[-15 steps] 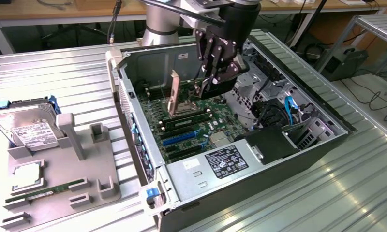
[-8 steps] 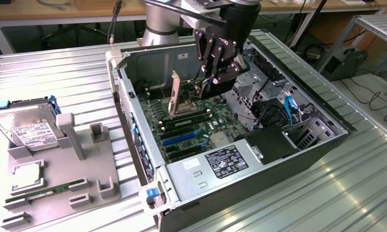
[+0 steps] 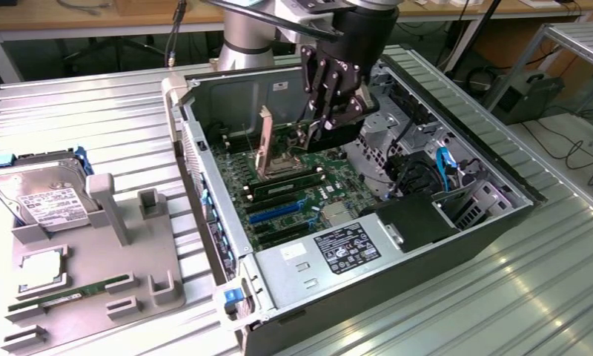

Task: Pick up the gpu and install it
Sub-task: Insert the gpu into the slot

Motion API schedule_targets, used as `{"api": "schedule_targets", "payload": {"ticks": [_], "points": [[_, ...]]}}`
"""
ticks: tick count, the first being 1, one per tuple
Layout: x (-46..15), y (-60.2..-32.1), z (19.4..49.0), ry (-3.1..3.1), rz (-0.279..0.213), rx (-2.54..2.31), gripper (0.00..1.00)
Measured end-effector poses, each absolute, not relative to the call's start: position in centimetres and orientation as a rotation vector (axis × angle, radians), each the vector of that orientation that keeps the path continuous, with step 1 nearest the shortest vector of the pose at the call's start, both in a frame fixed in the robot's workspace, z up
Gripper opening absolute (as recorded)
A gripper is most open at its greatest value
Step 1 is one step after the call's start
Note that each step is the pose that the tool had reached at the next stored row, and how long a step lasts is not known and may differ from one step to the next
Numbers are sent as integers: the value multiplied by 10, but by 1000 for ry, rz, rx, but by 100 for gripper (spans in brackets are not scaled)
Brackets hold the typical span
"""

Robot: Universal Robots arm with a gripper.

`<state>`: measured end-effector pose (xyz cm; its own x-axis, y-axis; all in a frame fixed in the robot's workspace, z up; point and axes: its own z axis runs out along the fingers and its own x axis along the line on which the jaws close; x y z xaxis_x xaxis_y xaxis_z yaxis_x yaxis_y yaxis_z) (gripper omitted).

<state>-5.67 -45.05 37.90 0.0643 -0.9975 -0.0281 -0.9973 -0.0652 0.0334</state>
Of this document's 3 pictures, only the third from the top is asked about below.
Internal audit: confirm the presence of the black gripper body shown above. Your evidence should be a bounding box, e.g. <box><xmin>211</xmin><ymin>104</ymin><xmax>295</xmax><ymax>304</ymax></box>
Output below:
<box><xmin>315</xmin><ymin>9</ymin><xmax>399</xmax><ymax>71</ymax></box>

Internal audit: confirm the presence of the graphics card with metal bracket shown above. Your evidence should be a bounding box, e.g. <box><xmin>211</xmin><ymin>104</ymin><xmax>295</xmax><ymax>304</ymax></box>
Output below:
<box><xmin>253</xmin><ymin>105</ymin><xmax>365</xmax><ymax>176</ymax></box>

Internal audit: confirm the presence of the silver metal disk bay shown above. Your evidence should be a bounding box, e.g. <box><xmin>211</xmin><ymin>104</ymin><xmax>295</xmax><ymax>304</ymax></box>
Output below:
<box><xmin>345</xmin><ymin>92</ymin><xmax>411</xmax><ymax>176</ymax></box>

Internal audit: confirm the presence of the CPU socket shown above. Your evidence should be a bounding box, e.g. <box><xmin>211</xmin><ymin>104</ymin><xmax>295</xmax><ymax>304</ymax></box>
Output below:
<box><xmin>246</xmin><ymin>150</ymin><xmax>303</xmax><ymax>182</ymax></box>

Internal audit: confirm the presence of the green motherboard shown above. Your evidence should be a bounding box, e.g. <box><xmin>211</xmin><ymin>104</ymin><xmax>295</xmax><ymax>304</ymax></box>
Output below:
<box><xmin>209</xmin><ymin>122</ymin><xmax>382</xmax><ymax>254</ymax></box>

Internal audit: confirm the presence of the dark RAM stick with label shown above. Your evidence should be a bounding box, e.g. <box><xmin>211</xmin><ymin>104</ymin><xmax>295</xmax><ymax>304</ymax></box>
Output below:
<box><xmin>249</xmin><ymin>174</ymin><xmax>326</xmax><ymax>198</ymax></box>

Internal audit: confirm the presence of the silver chipset heatsink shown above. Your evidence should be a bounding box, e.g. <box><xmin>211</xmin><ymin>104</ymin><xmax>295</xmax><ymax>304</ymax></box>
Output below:
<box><xmin>319</xmin><ymin>202</ymin><xmax>355</xmax><ymax>228</ymax></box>

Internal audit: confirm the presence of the blue expansion slot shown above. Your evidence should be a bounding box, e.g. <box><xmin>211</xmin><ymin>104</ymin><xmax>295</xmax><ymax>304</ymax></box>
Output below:
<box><xmin>246</xmin><ymin>202</ymin><xmax>303</xmax><ymax>226</ymax></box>

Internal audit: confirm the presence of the black plastic shroud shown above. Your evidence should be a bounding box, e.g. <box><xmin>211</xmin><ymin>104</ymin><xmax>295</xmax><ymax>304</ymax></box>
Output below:
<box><xmin>358</xmin><ymin>194</ymin><xmax>461</xmax><ymax>254</ymax></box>

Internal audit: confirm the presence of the grey and black equipment box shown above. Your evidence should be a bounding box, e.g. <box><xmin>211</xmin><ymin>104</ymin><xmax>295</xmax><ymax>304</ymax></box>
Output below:
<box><xmin>487</xmin><ymin>68</ymin><xmax>567</xmax><ymax>126</ymax></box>

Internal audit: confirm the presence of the black tripod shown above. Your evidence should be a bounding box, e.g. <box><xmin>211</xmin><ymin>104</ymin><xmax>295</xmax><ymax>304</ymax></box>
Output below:
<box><xmin>61</xmin><ymin>35</ymin><xmax>167</xmax><ymax>76</ymax></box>

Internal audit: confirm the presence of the silver power supply unit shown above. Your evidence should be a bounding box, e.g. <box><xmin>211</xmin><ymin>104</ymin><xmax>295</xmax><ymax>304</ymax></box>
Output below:
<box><xmin>251</xmin><ymin>211</ymin><xmax>411</xmax><ymax>311</ymax></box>

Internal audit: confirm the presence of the open black PC case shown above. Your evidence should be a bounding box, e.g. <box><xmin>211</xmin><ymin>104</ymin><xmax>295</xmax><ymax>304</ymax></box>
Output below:
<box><xmin>159</xmin><ymin>53</ymin><xmax>549</xmax><ymax>356</ymax></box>

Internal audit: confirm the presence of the silver hard disk drive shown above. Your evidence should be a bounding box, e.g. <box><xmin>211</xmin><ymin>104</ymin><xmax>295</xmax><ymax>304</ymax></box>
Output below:
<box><xmin>0</xmin><ymin>157</ymin><xmax>93</xmax><ymax>234</ymax></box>

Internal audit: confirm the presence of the grey plastic parts rack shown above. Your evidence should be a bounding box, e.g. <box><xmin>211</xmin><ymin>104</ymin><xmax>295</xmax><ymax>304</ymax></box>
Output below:
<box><xmin>0</xmin><ymin>173</ymin><xmax>187</xmax><ymax>353</ymax></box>

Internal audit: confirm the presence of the silver CPU chip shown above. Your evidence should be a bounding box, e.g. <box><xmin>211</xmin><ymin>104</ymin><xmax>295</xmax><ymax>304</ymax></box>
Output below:
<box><xmin>17</xmin><ymin>254</ymin><xmax>63</xmax><ymax>289</ymax></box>

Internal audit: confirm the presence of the green RAM stick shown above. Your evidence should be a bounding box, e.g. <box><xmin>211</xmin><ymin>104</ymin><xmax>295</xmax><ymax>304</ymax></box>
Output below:
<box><xmin>6</xmin><ymin>276</ymin><xmax>129</xmax><ymax>312</ymax></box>

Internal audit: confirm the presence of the black wire bundle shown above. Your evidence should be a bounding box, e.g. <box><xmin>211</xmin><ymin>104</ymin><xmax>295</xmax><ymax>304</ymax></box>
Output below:
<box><xmin>385</xmin><ymin>151</ymin><xmax>442</xmax><ymax>198</ymax></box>

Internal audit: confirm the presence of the blue SATA wire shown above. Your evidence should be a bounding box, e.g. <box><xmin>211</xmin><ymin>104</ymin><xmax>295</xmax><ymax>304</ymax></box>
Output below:
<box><xmin>437</xmin><ymin>145</ymin><xmax>459</xmax><ymax>194</ymax></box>

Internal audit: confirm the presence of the wooden desk with white frame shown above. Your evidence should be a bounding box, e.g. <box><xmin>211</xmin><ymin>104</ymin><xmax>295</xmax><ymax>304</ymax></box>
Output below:
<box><xmin>0</xmin><ymin>0</ymin><xmax>593</xmax><ymax>85</ymax></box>

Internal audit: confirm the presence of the aluminium slat frame table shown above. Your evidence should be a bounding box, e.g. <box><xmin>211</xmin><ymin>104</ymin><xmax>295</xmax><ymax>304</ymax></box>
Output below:
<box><xmin>483</xmin><ymin>22</ymin><xmax>593</xmax><ymax>112</ymax></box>

